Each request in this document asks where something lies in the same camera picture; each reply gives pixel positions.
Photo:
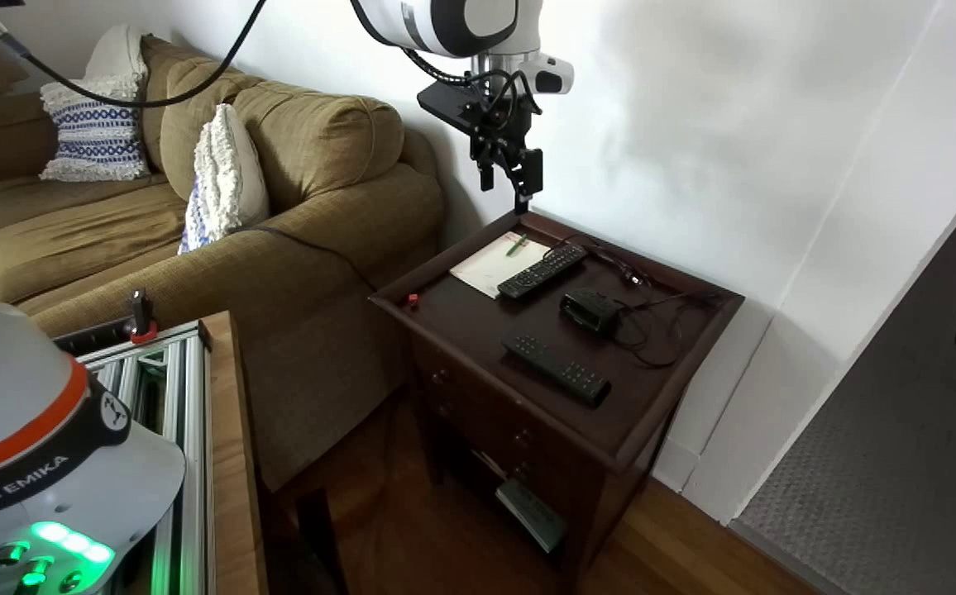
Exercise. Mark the aluminium profile frame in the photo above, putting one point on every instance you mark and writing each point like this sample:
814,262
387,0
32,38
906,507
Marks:
164,406

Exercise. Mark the blue white patterned pillow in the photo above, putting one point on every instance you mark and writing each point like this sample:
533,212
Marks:
91,135

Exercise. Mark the olive brown fabric sofa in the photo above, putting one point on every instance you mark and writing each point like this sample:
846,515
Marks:
322,251

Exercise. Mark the brown wooden board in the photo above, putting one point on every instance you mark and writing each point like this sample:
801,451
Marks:
232,465

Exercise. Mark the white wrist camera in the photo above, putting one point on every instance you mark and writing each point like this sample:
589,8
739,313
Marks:
552,75

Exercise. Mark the plain black remote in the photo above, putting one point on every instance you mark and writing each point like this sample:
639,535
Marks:
558,371

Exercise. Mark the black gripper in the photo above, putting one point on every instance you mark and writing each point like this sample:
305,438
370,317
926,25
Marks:
498,102

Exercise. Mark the black remote with coloured buttons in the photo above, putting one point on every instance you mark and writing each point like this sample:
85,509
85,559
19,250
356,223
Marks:
543,272

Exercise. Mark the grey flat device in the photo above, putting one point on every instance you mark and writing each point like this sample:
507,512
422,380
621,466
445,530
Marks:
531,515

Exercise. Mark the plain white pillow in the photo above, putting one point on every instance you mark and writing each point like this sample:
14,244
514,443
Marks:
116,54

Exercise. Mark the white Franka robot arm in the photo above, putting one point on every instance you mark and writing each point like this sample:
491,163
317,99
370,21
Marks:
26,442

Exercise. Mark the dark wooden nightstand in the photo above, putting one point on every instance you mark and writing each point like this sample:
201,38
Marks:
522,442

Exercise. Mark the white book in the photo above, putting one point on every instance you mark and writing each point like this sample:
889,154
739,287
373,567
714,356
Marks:
485,264

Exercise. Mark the white knit pillow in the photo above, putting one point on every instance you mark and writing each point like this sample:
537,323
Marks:
223,176

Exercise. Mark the black alarm clock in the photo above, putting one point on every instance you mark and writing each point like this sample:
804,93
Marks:
589,313

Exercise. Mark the green pencil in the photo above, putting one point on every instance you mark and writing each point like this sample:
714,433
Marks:
514,244

